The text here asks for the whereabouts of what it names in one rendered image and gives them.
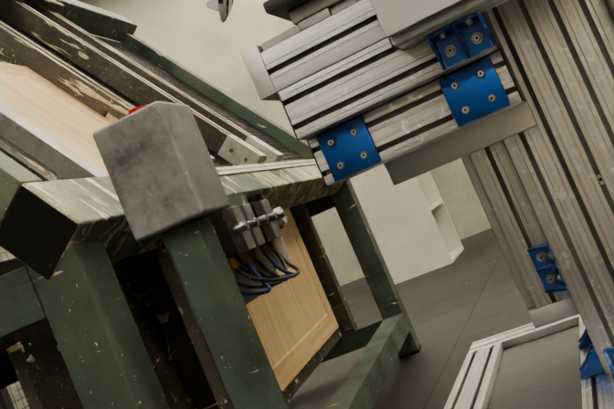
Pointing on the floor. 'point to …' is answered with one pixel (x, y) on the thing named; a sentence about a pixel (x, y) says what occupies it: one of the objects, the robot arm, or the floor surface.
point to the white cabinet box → (407, 223)
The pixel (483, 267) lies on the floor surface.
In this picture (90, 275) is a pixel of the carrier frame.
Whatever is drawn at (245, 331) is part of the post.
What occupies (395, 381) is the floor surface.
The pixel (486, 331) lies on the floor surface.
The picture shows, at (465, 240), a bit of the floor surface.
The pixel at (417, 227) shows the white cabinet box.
